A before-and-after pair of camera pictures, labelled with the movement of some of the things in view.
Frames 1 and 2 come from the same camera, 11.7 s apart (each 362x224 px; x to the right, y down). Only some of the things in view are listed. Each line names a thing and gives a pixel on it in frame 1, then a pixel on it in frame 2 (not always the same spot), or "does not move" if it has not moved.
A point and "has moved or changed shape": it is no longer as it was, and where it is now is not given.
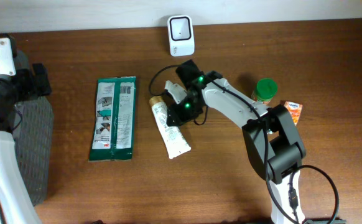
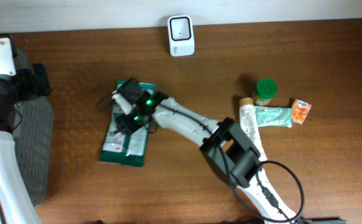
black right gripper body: [190, 107] -> [137, 115]
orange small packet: [295, 110] has moved or changed shape
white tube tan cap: [171, 137] has moved or changed shape
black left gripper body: [27, 86] does not move
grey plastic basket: [33, 141] does not move
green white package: [112, 134] -> [123, 149]
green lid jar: [264, 91] does not move
